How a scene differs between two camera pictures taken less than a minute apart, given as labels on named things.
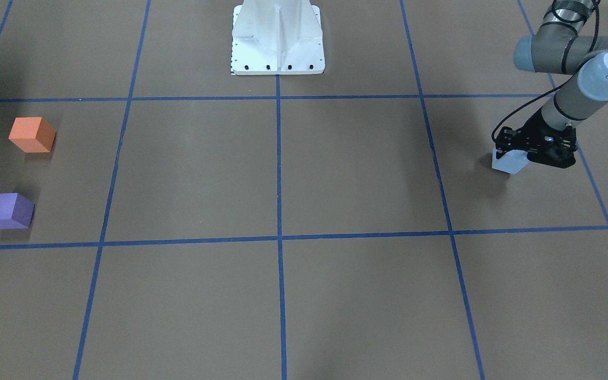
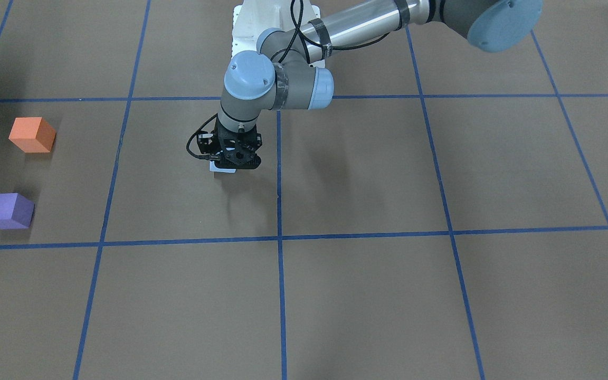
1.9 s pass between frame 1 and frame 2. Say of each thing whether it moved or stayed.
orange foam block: stayed
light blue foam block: moved
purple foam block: stayed
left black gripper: moved
